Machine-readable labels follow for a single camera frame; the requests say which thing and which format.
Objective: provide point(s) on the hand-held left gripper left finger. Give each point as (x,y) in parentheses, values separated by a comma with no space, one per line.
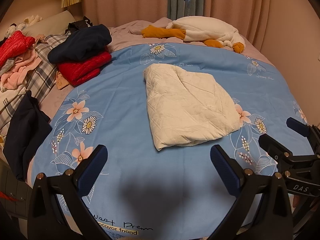
(92,166)

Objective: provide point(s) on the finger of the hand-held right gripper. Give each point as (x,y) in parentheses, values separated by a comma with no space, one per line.
(272,145)
(297,126)

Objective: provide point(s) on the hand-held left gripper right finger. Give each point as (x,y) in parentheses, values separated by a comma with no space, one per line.
(223,171)

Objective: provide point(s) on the white quilted jacket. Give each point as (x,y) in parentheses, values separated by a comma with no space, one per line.
(190,105)

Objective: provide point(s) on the dark navy cloth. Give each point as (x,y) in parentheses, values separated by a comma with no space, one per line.
(25,135)

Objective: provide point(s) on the grey bedside cabinet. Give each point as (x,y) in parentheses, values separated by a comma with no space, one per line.
(15,192)

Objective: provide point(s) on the beige floral cloth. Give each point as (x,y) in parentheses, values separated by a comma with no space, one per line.
(61,82)

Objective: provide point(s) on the blue floral blanket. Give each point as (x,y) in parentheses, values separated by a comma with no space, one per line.
(120,80)

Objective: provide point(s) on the folded red quilted jacket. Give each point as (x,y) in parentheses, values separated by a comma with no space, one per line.
(82,68)

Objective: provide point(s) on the white printed cloth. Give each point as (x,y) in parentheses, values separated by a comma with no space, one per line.
(7,102)

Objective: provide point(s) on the plaid bedding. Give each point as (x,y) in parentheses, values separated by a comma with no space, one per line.
(45,70)

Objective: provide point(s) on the folded navy garment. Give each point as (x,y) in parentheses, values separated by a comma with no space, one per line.
(80,42)

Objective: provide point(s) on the pink fleece garment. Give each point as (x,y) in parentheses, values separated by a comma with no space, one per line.
(22,62)

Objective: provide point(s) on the white and orange goose plush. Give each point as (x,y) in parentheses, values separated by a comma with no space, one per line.
(205,27)

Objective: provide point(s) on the lilac grey bed sheet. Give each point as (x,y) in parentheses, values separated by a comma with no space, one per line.
(130,30)

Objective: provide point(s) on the dark bag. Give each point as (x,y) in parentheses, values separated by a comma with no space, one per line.
(77,25)

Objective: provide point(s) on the crumpled red quilted jacket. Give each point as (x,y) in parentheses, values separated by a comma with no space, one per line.
(13,45)

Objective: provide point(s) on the white pillow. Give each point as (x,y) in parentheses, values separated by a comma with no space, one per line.
(52,22)

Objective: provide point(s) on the small white plush toys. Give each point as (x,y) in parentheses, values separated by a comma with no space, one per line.
(32,18)

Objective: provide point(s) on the beige curtain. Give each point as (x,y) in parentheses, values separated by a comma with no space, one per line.
(125,2)

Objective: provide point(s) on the teal curtain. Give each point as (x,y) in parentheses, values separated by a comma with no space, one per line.
(175,0)

